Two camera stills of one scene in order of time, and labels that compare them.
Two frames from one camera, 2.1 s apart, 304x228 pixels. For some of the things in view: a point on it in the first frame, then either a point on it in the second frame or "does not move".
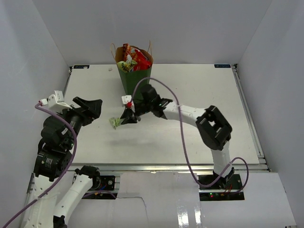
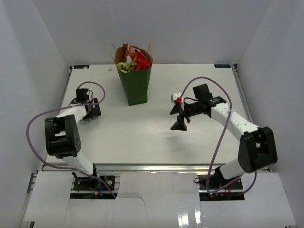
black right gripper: [127, 114] → [180, 124]
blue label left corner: [80, 66] does not move
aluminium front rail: [166, 167] does not move
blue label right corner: [222, 66] does not move
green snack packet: [127, 66] does not move
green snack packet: [115, 122] → [121, 66]
